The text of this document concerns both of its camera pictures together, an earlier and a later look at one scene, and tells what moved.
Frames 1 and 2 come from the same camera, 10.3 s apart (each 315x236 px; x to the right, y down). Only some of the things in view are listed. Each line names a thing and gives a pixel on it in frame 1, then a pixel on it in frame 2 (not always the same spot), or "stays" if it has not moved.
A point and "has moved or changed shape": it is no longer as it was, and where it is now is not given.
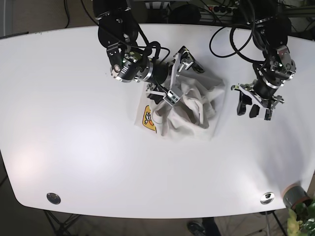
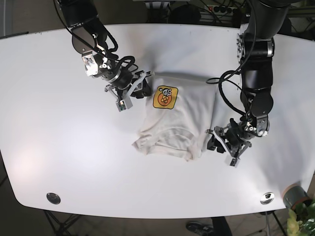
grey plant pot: x=295 y=193 stays
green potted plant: x=301 y=220 stays
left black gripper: x=164 y=82 -> x=126 y=85
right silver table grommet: x=267 y=198 stays
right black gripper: x=262 y=90 -> x=232 y=139
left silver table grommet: x=53 y=198 stays
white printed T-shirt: x=198 y=114 has moved or changed shape
